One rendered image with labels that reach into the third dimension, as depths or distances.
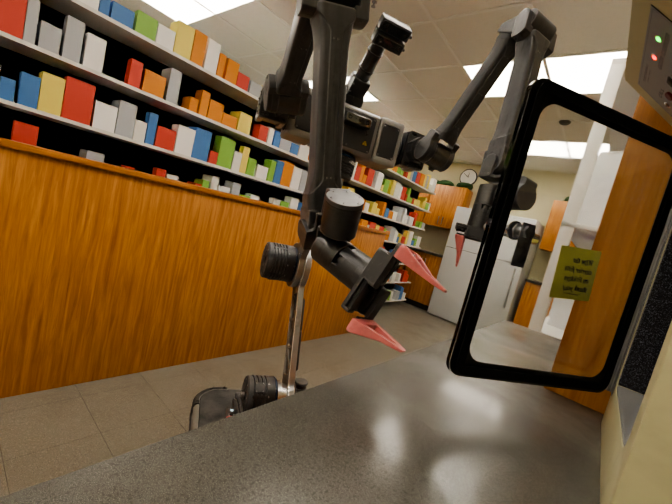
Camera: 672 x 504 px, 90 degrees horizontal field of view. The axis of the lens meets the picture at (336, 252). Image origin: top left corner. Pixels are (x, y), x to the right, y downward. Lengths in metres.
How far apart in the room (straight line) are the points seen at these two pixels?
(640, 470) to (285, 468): 0.30
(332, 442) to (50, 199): 1.74
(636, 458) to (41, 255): 1.99
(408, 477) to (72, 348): 1.96
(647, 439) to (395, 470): 0.22
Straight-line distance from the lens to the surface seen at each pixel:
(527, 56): 1.04
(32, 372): 2.20
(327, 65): 0.59
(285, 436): 0.38
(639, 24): 0.64
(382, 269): 0.46
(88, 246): 2.01
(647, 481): 0.43
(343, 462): 0.37
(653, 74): 0.69
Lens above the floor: 1.16
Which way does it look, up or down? 6 degrees down
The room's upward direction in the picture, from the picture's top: 14 degrees clockwise
